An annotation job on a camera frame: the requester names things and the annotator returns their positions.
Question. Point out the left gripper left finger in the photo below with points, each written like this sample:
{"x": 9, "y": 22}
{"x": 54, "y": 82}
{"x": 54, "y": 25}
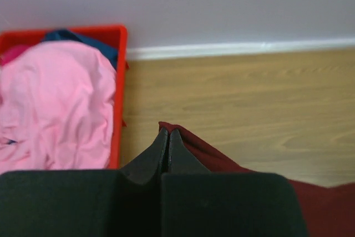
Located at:
{"x": 150, "y": 163}

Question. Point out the navy blue t shirt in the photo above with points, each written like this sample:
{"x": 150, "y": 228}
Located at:
{"x": 106, "y": 50}

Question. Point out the red plastic bin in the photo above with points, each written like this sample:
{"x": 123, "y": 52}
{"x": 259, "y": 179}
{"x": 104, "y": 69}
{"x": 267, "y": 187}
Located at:
{"x": 115, "y": 35}

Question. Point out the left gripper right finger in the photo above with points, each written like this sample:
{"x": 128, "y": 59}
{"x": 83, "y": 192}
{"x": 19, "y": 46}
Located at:
{"x": 180, "y": 159}

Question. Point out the maroon t shirt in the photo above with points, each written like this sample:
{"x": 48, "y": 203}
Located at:
{"x": 235, "y": 201}

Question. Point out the pink t shirt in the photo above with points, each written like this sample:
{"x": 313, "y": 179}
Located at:
{"x": 57, "y": 108}

